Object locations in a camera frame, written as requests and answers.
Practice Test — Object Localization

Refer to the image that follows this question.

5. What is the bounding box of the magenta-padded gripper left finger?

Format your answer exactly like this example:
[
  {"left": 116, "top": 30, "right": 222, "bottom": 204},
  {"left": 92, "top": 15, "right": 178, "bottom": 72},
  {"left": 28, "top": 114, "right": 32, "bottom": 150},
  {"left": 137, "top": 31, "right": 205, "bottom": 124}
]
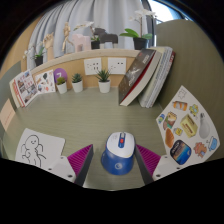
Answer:
[{"left": 43, "top": 144, "right": 94, "bottom": 187}]

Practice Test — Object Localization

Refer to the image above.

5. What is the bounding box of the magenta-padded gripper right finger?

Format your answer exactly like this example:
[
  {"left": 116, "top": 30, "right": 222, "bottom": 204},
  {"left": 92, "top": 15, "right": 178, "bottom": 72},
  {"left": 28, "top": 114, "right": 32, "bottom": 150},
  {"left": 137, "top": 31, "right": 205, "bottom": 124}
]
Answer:
[{"left": 134, "top": 144, "right": 184, "bottom": 185}]

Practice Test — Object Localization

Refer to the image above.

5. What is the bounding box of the blue and white computer mouse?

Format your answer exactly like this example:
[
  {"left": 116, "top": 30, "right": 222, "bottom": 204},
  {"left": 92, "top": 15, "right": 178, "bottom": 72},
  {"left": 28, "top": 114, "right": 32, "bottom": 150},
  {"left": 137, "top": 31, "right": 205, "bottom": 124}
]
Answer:
[{"left": 100, "top": 131, "right": 137, "bottom": 176}]

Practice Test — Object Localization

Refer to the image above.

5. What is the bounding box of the white doodle-print mouse pad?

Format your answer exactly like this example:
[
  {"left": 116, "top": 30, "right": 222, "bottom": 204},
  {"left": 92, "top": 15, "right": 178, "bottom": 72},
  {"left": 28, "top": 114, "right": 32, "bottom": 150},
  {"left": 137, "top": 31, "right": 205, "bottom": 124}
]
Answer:
[{"left": 14, "top": 127, "right": 66, "bottom": 169}]

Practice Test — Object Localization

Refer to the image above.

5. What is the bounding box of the white card with colourful stickers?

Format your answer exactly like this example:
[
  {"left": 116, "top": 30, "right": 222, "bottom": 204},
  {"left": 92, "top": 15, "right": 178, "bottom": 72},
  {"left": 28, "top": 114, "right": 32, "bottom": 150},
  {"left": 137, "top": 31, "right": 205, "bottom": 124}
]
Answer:
[{"left": 155, "top": 85, "right": 221, "bottom": 167}]

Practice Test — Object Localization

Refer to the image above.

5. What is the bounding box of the beige paper card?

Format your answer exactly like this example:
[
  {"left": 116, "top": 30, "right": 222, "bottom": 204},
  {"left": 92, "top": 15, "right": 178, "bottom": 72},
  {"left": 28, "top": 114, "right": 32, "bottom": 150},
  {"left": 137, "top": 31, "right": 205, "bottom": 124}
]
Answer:
[{"left": 0, "top": 98, "right": 17, "bottom": 132}]

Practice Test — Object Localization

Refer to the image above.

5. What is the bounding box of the small plant in white pot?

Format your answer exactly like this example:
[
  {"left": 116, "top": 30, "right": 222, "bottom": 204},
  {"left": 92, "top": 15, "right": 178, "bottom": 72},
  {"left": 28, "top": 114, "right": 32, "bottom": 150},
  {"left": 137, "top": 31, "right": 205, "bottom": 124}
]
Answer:
[
  {"left": 55, "top": 76, "right": 68, "bottom": 95},
  {"left": 95, "top": 68, "right": 112, "bottom": 94},
  {"left": 71, "top": 72, "right": 84, "bottom": 94}
]

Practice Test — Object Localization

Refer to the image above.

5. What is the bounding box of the white card with small pictures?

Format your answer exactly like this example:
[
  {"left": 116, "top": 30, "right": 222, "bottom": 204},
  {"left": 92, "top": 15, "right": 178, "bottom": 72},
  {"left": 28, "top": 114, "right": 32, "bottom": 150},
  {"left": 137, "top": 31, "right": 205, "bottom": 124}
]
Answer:
[{"left": 33, "top": 69, "right": 57, "bottom": 95}]

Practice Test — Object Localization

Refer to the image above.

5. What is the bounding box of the white-covered books stack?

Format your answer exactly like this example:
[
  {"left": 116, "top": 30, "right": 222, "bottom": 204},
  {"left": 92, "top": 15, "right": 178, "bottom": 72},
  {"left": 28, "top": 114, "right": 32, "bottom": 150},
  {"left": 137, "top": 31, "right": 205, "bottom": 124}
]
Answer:
[{"left": 138, "top": 45, "right": 177, "bottom": 109}]

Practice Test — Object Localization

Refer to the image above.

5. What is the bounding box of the red-spined photo magazine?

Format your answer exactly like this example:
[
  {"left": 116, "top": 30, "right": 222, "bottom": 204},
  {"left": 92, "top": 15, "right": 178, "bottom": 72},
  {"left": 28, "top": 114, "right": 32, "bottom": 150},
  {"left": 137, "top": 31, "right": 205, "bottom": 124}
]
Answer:
[{"left": 12, "top": 69, "right": 39, "bottom": 108}]

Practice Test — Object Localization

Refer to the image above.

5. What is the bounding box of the plain white book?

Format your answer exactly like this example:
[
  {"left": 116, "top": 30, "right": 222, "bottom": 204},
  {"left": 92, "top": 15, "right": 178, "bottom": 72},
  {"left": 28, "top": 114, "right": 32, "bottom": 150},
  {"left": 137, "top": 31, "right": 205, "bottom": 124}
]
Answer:
[{"left": 8, "top": 78, "right": 21, "bottom": 109}]

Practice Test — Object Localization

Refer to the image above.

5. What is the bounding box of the wooden desk back shelf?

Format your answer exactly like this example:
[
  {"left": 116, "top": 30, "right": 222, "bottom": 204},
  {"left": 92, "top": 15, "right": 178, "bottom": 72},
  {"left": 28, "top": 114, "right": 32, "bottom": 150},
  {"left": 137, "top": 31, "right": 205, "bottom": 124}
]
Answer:
[{"left": 29, "top": 48, "right": 141, "bottom": 91}]

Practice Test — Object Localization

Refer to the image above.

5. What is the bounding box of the low green divider panel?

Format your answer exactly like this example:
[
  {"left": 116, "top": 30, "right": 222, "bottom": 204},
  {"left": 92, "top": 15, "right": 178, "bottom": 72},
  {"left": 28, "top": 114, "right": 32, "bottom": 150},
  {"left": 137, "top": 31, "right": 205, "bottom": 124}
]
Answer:
[{"left": 0, "top": 60, "right": 23, "bottom": 101}]

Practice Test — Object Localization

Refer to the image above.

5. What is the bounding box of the large green divider panel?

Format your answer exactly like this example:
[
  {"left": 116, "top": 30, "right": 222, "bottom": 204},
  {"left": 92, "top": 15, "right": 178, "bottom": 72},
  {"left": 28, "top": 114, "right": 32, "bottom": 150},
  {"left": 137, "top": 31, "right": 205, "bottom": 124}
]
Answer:
[{"left": 154, "top": 18, "right": 224, "bottom": 161}]

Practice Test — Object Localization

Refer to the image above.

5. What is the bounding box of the pink horse figure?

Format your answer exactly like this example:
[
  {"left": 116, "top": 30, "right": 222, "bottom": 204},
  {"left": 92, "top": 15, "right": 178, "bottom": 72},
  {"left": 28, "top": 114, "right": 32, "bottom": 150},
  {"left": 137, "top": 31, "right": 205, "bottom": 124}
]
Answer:
[{"left": 71, "top": 33, "right": 92, "bottom": 53}]

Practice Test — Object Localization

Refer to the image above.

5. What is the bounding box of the tall white orchid, black pot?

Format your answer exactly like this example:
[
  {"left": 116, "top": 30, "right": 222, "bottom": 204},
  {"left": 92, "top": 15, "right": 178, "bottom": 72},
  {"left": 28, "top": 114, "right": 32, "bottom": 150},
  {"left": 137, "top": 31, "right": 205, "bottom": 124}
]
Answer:
[{"left": 119, "top": 8, "right": 158, "bottom": 51}]

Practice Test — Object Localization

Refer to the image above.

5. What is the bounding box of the wooden hand model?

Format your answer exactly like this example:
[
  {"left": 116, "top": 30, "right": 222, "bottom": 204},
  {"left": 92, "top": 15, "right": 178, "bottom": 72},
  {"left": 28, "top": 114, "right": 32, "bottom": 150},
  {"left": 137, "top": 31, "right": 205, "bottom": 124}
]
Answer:
[{"left": 42, "top": 32, "right": 55, "bottom": 62}]

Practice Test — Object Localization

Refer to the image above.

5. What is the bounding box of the wooden artist mannequin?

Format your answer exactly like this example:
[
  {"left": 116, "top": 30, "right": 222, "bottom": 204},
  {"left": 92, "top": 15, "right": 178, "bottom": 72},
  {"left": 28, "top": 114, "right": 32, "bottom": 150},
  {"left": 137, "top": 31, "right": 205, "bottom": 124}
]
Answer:
[{"left": 61, "top": 21, "right": 75, "bottom": 54}]

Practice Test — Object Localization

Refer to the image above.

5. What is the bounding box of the black horse figure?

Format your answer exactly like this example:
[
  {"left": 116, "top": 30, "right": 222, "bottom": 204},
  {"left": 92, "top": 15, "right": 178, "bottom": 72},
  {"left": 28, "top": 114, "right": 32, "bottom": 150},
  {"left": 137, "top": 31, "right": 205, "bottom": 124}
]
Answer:
[{"left": 93, "top": 27, "right": 119, "bottom": 50}]

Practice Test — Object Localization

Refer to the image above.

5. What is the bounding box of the white orchid behind horses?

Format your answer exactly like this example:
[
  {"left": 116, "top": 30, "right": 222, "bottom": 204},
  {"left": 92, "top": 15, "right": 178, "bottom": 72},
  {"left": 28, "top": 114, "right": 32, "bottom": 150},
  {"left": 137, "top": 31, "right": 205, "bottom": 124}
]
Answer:
[{"left": 73, "top": 20, "right": 101, "bottom": 50}]

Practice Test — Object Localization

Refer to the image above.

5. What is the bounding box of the grey curtain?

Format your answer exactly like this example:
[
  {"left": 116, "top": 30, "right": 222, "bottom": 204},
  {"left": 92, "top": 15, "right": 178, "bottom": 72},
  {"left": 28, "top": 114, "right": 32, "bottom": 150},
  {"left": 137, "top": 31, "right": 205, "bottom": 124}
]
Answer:
[{"left": 26, "top": 0, "right": 149, "bottom": 71}]

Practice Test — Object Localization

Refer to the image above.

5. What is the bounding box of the white wall socket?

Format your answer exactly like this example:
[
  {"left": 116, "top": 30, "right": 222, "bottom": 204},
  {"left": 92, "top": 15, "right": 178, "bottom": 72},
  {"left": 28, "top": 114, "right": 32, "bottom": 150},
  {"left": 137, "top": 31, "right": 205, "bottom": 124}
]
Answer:
[
  {"left": 107, "top": 57, "right": 128, "bottom": 75},
  {"left": 83, "top": 57, "right": 103, "bottom": 76}
]

